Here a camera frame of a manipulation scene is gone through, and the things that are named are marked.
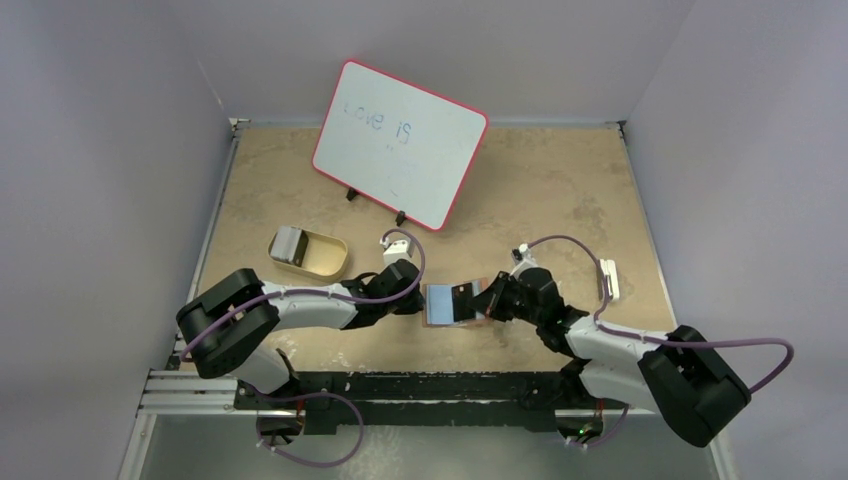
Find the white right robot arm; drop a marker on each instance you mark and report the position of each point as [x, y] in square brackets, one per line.
[692, 387]

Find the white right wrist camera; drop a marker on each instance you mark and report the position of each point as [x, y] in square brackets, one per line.
[523, 260]

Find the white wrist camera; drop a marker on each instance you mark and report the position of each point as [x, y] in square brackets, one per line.
[523, 260]
[396, 250]

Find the cream oval tray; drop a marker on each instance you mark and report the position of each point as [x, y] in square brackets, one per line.
[326, 258]

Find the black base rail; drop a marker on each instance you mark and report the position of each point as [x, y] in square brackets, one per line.
[321, 402]

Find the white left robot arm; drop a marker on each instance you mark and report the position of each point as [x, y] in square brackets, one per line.
[225, 328]

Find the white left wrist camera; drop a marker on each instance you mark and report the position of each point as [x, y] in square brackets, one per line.
[396, 250]

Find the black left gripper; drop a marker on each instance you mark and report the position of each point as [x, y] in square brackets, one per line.
[414, 305]

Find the dark credit card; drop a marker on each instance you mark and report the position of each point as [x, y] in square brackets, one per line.
[462, 295]

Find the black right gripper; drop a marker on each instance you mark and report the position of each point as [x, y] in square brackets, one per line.
[499, 296]

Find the pink framed whiteboard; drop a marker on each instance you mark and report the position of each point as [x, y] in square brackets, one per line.
[400, 145]

